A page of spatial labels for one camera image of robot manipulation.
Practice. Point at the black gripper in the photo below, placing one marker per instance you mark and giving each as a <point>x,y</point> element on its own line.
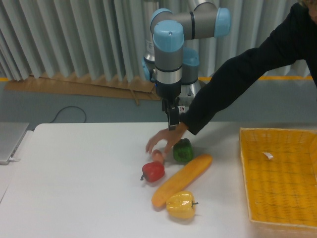
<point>170,108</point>

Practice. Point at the brown egg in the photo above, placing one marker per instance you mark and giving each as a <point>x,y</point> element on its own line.
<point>157,156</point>

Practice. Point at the long orange bread loaf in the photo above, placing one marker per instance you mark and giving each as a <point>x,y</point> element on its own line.
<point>181,179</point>

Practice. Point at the yellow bell pepper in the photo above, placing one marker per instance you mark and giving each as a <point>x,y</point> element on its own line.
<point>182,205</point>

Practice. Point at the yellow woven basket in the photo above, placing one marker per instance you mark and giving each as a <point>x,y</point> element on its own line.
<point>281,191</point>

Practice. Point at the black sleeved forearm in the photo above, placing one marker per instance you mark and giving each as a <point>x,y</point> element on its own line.
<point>294,39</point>

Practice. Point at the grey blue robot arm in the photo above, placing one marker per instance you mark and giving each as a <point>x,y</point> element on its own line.
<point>169,64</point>

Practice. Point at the person's bare hand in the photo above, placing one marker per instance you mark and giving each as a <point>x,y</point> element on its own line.
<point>170,136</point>

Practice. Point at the brown cardboard sheet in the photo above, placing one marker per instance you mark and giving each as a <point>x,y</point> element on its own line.
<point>137,89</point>

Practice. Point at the green bell pepper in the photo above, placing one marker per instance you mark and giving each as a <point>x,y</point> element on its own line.
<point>183,151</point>

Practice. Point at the red bell pepper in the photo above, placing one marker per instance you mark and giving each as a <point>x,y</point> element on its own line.
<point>152,171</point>

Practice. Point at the white paper label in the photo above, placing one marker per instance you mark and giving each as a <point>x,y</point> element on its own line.
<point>268,155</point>

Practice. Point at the silver laptop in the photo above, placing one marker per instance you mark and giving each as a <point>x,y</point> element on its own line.
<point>11,135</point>

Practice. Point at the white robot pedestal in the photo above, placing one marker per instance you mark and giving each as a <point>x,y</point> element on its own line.
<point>187,95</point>

